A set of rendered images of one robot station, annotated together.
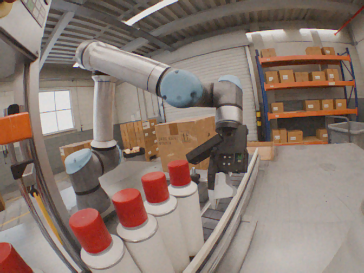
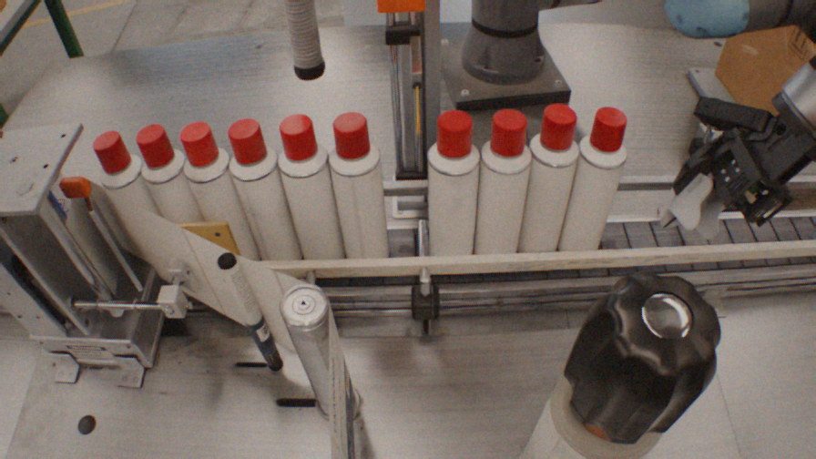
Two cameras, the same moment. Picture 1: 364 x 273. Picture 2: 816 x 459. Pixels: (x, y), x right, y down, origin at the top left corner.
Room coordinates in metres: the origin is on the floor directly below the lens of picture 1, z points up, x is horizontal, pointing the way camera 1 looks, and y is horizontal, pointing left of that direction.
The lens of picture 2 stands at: (-0.18, -0.22, 1.42)
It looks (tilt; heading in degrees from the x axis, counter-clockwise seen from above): 49 degrees down; 56
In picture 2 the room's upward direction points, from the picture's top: 3 degrees counter-clockwise
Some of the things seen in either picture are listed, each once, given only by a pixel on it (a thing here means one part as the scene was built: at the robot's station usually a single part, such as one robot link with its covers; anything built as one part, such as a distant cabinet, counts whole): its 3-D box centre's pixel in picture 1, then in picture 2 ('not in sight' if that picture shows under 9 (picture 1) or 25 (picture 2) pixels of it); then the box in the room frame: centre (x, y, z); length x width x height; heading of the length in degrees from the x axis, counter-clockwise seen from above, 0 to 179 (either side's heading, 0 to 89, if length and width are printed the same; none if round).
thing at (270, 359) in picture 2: not in sight; (253, 319); (-0.15, 0.10, 0.97); 0.02 x 0.02 x 0.19
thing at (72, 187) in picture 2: not in sight; (76, 184); (-0.24, 0.27, 1.08); 0.03 x 0.02 x 0.02; 144
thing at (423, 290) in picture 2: not in sight; (426, 310); (0.02, 0.05, 0.89); 0.03 x 0.03 x 0.12; 54
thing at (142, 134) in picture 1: (145, 138); not in sight; (4.45, 1.13, 0.57); 1.20 x 0.85 x 1.14; 155
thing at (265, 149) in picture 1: (255, 150); not in sight; (0.91, -0.49, 0.85); 0.30 x 0.26 x 0.04; 144
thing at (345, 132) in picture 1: (350, 148); not in sight; (1.06, -2.35, 0.48); 0.89 x 0.63 x 0.96; 81
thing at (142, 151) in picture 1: (135, 160); not in sight; (2.73, 0.96, 0.43); 0.44 x 0.43 x 0.39; 62
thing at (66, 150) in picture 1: (82, 160); not in sight; (3.23, 2.67, 0.45); 1.20 x 0.84 x 0.89; 64
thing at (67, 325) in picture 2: not in sight; (43, 292); (-0.33, 0.25, 1.00); 0.03 x 0.02 x 0.11; 54
